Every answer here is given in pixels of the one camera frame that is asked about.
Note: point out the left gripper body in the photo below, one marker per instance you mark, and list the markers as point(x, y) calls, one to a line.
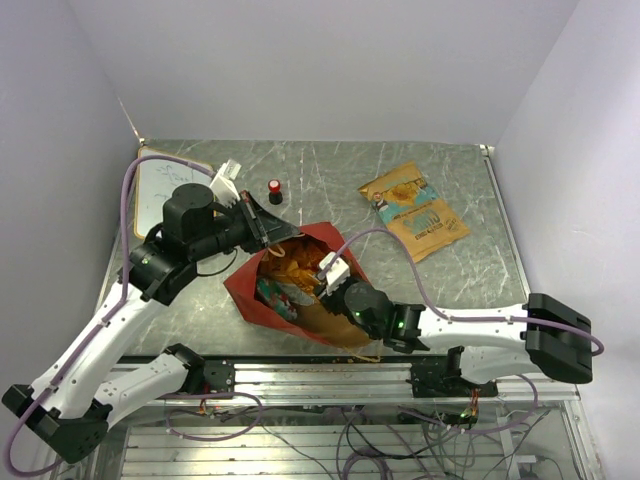
point(232, 230)

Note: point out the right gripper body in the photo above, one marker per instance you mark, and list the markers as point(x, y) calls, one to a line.
point(335, 302)

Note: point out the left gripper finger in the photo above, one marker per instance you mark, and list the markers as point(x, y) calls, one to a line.
point(273, 239)
point(269, 226)

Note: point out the red paper bag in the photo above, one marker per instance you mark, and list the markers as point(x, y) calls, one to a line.
point(314, 323)

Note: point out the orange snack bag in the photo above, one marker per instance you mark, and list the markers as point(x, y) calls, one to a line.
point(294, 262)

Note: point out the brown teal chips bag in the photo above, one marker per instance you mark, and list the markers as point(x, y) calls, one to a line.
point(411, 209)

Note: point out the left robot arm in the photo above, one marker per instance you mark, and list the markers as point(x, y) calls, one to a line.
point(72, 406)

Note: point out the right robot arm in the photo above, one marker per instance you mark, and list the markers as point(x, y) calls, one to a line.
point(543, 335)

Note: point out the green white snack bag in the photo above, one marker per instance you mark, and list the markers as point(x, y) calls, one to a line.
point(285, 299)

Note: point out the red and black stamp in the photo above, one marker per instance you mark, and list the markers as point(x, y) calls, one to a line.
point(275, 194)

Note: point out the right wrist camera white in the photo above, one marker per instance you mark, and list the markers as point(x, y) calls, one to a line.
point(332, 276)

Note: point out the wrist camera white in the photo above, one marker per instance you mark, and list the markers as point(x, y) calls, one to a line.
point(332, 276)
point(223, 186)

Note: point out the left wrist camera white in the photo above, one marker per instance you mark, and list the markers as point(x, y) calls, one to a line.
point(223, 186)

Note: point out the white board with yellow frame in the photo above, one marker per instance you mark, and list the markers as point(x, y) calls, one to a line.
point(156, 180)

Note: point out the aluminium frame rail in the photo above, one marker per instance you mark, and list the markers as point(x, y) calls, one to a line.
point(383, 383)

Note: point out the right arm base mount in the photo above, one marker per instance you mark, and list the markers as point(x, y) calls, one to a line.
point(440, 377)

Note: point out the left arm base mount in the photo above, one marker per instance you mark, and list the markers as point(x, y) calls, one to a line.
point(218, 376)

